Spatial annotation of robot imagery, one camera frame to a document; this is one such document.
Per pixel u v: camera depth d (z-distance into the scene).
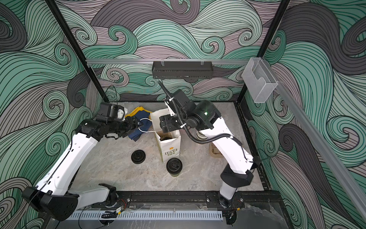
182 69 0.95
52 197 0.36
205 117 0.37
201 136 0.85
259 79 0.79
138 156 0.86
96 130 0.47
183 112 0.41
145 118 0.72
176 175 0.80
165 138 0.83
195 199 0.74
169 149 0.76
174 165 0.74
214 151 0.88
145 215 0.70
